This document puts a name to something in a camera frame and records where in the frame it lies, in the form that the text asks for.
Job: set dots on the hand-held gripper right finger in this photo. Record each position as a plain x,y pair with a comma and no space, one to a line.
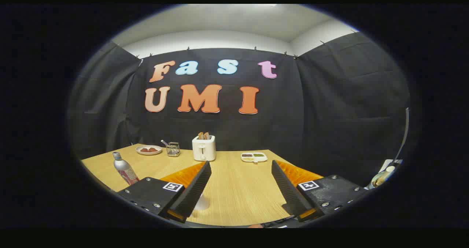
289,193

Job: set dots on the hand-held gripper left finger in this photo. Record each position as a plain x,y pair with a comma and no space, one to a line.
190,195

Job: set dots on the silver juice bottle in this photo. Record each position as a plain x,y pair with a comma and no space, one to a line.
124,169

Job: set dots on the white toaster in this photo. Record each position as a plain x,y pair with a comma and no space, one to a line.
203,149

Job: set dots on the wooden table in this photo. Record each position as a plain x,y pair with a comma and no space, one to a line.
242,189

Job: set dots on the white divided condiment tray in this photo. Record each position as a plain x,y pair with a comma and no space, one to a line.
254,157

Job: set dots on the white oval plate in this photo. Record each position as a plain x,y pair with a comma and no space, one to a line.
148,154

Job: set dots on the black backdrop cloth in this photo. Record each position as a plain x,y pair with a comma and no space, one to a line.
293,112

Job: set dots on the cluttered side stand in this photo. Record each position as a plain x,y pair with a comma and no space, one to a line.
379,178

